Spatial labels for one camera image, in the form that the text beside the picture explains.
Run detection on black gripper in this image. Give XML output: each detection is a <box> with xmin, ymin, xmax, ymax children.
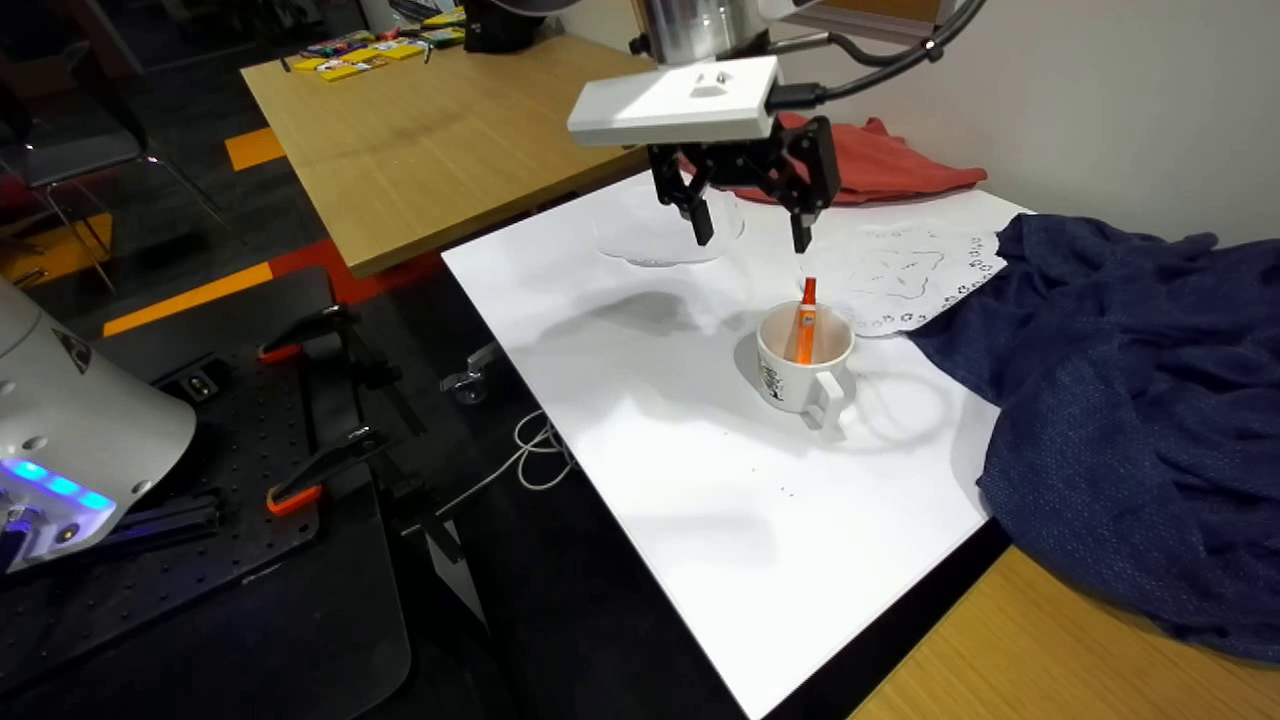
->
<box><xmin>647</xmin><ymin>115</ymin><xmax>839</xmax><ymax>256</ymax></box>

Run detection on orange marker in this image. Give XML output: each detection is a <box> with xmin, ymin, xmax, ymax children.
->
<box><xmin>790</xmin><ymin>278</ymin><xmax>814</xmax><ymax>365</ymax></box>

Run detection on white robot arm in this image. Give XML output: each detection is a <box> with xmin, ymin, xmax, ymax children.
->
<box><xmin>0</xmin><ymin>282</ymin><xmax>195</xmax><ymax>573</ymax></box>

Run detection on round white doily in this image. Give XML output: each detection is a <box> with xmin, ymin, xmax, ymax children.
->
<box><xmin>588</xmin><ymin>189</ymin><xmax>742</xmax><ymax>269</ymax></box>

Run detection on red cloth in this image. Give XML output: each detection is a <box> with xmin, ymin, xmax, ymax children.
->
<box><xmin>724</xmin><ymin>112</ymin><xmax>993</xmax><ymax>210</ymax></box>

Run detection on white lace doily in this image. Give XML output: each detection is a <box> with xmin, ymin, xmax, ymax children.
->
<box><xmin>827</xmin><ymin>223</ymin><xmax>1002</xmax><ymax>335</ymax></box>

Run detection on white mug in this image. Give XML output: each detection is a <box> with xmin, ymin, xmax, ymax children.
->
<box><xmin>752</xmin><ymin>303</ymin><xmax>857</xmax><ymax>434</ymax></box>

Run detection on black object on table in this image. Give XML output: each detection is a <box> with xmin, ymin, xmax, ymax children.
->
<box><xmin>464</xmin><ymin>0</ymin><xmax>548</xmax><ymax>55</ymax></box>

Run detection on light wooden side table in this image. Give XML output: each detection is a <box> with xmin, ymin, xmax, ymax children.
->
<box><xmin>243</xmin><ymin>35</ymin><xmax>642</xmax><ymax>278</ymax></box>

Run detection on yellow items on table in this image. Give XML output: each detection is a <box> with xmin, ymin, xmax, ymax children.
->
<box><xmin>279</xmin><ymin>11</ymin><xmax>464</xmax><ymax>85</ymax></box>

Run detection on upper black orange clamp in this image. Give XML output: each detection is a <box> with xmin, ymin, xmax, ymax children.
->
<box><xmin>254</xmin><ymin>303</ymin><xmax>348</xmax><ymax>368</ymax></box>

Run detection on black orange clamp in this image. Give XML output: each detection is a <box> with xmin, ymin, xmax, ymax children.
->
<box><xmin>254</xmin><ymin>303</ymin><xmax>348</xmax><ymax>368</ymax></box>
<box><xmin>263</xmin><ymin>424</ymin><xmax>384</xmax><ymax>522</ymax></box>

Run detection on dark blue cloth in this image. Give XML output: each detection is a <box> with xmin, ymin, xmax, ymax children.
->
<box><xmin>913</xmin><ymin>215</ymin><xmax>1280</xmax><ymax>664</ymax></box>

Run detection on lower black orange clamp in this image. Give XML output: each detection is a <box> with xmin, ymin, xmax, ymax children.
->
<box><xmin>263</xmin><ymin>424</ymin><xmax>384</xmax><ymax>522</ymax></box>

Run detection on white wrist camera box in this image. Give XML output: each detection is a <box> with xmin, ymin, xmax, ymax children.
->
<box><xmin>569</xmin><ymin>55</ymin><xmax>781</xmax><ymax>146</ymax></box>

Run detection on white cable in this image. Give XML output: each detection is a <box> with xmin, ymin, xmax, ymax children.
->
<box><xmin>433</xmin><ymin>407</ymin><xmax>577</xmax><ymax>522</ymax></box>

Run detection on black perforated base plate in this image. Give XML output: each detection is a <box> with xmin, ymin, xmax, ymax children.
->
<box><xmin>0</xmin><ymin>273</ymin><xmax>410</xmax><ymax>720</ymax></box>

